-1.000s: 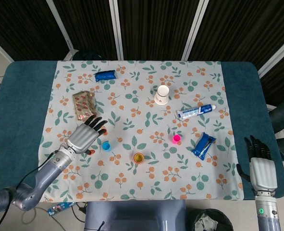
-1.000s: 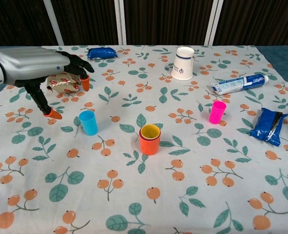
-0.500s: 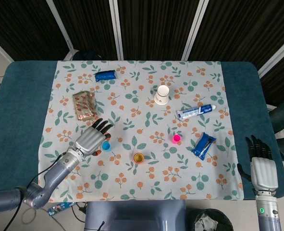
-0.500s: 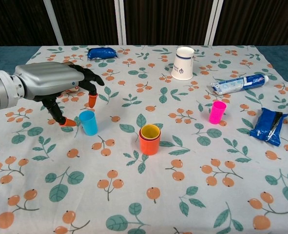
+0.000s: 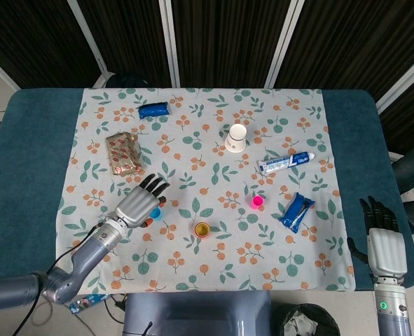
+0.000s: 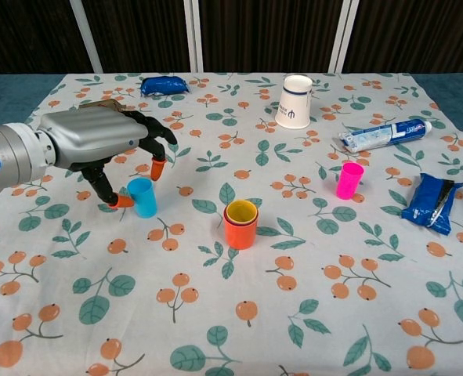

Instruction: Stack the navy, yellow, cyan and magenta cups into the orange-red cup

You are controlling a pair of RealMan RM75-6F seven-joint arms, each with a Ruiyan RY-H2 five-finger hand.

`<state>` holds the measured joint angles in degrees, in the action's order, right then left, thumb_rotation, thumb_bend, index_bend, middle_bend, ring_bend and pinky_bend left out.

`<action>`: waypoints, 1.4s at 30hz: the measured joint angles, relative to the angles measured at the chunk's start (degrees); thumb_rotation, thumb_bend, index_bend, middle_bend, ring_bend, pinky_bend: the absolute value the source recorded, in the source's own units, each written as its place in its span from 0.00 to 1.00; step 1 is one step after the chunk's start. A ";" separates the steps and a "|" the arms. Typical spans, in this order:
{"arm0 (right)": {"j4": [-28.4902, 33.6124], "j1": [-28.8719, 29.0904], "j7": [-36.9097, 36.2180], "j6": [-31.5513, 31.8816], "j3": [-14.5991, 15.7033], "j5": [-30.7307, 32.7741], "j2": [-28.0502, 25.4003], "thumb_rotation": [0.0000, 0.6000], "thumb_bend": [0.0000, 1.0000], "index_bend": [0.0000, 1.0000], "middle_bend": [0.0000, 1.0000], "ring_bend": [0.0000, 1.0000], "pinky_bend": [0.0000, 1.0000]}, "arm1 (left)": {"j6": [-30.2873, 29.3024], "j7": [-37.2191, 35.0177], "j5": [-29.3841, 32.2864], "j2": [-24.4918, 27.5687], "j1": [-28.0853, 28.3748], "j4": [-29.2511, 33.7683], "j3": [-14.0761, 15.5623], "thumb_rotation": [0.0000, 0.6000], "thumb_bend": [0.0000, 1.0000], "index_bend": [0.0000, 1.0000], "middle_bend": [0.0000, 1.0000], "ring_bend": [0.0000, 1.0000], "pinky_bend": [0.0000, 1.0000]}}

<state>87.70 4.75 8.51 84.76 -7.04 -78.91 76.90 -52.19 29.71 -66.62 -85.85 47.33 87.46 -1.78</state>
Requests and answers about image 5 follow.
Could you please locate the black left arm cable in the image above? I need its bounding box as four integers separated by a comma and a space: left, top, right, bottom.
10, 223, 102, 336

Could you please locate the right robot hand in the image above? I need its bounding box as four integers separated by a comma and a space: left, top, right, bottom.
346, 195, 408, 279

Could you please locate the blue black snack packet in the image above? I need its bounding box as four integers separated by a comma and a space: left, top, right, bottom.
279, 192, 315, 233

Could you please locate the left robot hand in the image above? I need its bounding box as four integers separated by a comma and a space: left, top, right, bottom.
114, 174, 171, 230

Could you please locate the white screen frame post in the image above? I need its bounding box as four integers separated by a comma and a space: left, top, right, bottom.
0, 48, 22, 92
374, 45, 414, 115
264, 0, 305, 88
66, 0, 115, 88
158, 0, 181, 88

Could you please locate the grey-blue robot torso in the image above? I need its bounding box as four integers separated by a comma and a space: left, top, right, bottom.
122, 290, 273, 336

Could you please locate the white paper cup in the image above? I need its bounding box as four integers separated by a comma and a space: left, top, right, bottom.
223, 123, 247, 154

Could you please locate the white blue toothpaste tube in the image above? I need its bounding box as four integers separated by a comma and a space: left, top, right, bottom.
256, 150, 317, 176

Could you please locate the floral print tablecloth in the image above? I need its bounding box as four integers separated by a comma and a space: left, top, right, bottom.
45, 87, 355, 293

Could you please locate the gold red snack bag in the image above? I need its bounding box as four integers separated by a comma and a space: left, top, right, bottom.
104, 131, 146, 176

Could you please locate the blue patterned floor packet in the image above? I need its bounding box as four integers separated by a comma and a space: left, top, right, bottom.
69, 293, 110, 315

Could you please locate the orange plastic cup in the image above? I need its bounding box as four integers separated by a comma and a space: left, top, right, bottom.
193, 221, 212, 239

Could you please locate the black lined trash bin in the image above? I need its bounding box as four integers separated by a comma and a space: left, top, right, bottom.
279, 302, 341, 336

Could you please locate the plain blue snack packet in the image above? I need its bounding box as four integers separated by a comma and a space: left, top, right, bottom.
137, 101, 172, 120

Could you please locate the black bag behind table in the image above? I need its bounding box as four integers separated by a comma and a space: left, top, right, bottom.
105, 72, 151, 89

